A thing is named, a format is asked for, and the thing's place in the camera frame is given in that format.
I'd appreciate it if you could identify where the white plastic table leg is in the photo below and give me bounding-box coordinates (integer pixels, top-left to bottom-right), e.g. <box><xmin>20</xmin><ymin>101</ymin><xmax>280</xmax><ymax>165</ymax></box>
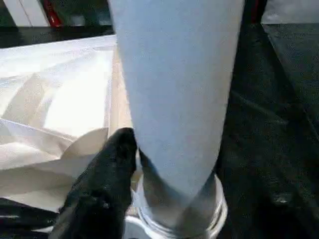
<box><xmin>107</xmin><ymin>0</ymin><xmax>246</xmax><ymax>237</ymax></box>

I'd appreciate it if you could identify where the white plastic table top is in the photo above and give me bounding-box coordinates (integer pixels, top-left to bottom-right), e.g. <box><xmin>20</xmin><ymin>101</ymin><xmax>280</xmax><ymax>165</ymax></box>
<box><xmin>0</xmin><ymin>35</ymin><xmax>230</xmax><ymax>239</ymax></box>

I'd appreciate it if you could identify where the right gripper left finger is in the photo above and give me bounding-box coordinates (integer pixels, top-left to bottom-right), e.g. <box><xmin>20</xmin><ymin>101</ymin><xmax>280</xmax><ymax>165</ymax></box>
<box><xmin>50</xmin><ymin>127</ymin><xmax>139</xmax><ymax>239</ymax></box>

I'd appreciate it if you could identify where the black work mat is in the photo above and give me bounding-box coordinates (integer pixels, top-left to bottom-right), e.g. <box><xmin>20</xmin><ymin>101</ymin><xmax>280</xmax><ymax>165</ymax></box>
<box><xmin>0</xmin><ymin>22</ymin><xmax>319</xmax><ymax>239</ymax></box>

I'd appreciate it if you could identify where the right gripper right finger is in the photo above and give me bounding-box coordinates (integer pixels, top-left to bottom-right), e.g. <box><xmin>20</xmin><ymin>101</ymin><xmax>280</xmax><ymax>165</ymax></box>
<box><xmin>224</xmin><ymin>169</ymin><xmax>319</xmax><ymax>239</ymax></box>

